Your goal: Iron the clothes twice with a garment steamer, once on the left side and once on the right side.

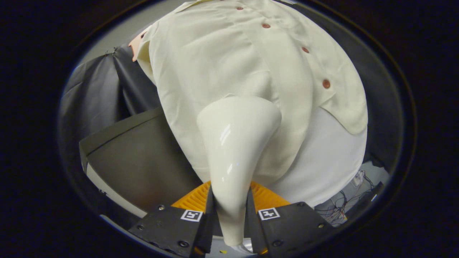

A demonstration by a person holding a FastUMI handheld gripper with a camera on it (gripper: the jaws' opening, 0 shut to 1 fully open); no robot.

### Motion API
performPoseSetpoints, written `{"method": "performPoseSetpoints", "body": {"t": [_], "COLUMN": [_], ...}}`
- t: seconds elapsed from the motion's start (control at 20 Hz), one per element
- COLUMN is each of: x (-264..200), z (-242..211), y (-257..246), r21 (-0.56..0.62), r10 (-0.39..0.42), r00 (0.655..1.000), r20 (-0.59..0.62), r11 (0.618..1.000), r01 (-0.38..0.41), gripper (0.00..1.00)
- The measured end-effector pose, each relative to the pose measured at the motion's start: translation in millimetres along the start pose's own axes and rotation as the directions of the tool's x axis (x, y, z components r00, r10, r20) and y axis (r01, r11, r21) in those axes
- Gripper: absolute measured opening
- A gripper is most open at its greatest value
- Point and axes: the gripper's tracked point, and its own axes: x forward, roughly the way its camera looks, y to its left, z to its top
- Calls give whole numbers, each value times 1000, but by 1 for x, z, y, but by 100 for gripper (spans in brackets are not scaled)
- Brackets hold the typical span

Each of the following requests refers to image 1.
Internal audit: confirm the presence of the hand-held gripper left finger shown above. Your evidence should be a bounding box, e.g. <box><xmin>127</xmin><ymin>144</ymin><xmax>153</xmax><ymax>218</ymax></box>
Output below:
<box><xmin>128</xmin><ymin>180</ymin><xmax>216</xmax><ymax>258</ymax></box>

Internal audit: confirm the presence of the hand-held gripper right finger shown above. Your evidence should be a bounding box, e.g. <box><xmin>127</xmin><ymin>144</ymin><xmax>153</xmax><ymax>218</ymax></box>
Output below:
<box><xmin>246</xmin><ymin>181</ymin><xmax>336</xmax><ymax>255</ymax></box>

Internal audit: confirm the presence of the tangle of floor cables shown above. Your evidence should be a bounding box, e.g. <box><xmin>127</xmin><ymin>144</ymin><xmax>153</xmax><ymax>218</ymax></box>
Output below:
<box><xmin>316</xmin><ymin>170</ymin><xmax>377</xmax><ymax>227</ymax></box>

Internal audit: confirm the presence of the grey drawer cabinet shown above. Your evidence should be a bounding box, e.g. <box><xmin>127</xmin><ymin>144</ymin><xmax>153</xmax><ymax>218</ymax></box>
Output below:
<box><xmin>79</xmin><ymin>107</ymin><xmax>203</xmax><ymax>219</ymax></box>

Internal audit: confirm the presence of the black flat device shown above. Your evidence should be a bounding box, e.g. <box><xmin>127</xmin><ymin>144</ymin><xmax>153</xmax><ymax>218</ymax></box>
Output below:
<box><xmin>346</xmin><ymin>182</ymin><xmax>385</xmax><ymax>220</ymax></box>

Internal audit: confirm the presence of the cream button-up shirt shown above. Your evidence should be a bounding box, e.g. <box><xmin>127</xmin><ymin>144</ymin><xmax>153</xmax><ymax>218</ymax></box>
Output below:
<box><xmin>136</xmin><ymin>0</ymin><xmax>369</xmax><ymax>187</ymax></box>

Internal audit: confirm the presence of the white mannequin stand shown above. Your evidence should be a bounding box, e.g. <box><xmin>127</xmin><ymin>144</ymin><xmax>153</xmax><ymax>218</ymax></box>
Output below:
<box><xmin>265</xmin><ymin>106</ymin><xmax>368</xmax><ymax>208</ymax></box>

